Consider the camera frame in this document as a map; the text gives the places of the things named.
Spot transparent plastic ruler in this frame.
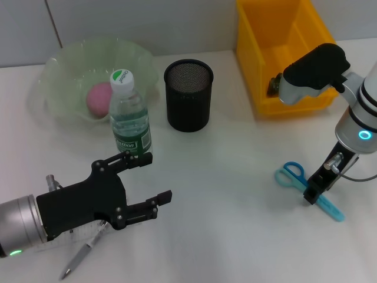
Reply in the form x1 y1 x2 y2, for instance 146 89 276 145
37 219 114 251

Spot pink toy peach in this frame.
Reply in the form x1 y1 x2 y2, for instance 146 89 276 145
86 82 114 119

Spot thin grey cable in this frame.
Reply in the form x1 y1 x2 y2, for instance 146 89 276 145
338 172 377 181

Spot translucent green fruit plate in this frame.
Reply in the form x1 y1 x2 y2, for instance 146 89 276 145
29 35 160 124

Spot black mesh pen holder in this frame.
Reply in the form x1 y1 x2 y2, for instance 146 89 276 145
163 59 214 133

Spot silver plug connector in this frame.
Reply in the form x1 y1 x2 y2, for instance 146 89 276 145
45 174 64 192
323 152 345 175

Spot clear green-label water bottle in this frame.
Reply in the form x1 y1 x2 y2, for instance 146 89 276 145
108 69 153 157

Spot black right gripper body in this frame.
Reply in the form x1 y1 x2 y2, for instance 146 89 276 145
307 140 361 194

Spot yellow plastic storage bin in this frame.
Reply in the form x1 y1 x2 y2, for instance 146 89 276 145
235 0 339 117

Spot silver retractable pen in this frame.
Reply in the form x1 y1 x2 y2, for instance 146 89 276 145
58 223 108 281

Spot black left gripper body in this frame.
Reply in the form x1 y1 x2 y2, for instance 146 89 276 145
35 160 128 231

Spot blue and teal scissors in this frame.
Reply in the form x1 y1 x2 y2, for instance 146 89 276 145
275 161 345 222

